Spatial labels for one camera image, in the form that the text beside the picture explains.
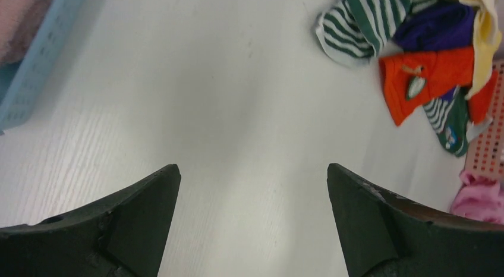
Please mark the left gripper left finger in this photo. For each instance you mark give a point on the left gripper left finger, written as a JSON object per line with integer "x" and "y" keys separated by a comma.
{"x": 122, "y": 234}

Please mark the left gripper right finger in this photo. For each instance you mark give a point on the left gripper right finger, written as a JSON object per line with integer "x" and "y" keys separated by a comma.
{"x": 384, "y": 234}

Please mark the yellow towel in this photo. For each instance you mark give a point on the yellow towel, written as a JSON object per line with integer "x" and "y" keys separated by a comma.
{"x": 485, "y": 41}

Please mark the light pink towel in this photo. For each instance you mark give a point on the light pink towel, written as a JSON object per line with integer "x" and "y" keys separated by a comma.
{"x": 20, "y": 21}

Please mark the bright pink cloth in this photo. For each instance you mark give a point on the bright pink cloth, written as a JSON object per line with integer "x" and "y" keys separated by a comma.
{"x": 479, "y": 198}

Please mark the pink plastic basket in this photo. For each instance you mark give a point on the pink plastic basket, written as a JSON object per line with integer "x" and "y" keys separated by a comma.
{"x": 485, "y": 153}

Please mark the dark green striped towel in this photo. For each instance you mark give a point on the dark green striped towel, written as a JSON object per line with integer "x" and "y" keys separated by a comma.
{"x": 449, "y": 117}

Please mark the orange towel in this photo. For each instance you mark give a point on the orange towel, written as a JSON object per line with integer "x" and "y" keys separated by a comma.
{"x": 412, "y": 79}

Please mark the blue plastic basket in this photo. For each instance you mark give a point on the blue plastic basket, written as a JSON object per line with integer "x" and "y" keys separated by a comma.
{"x": 22, "y": 82}

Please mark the green white striped towel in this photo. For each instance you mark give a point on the green white striped towel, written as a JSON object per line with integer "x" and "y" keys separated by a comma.
{"x": 352, "y": 32}

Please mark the purple towel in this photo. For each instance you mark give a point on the purple towel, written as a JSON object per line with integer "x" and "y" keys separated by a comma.
{"x": 444, "y": 25}

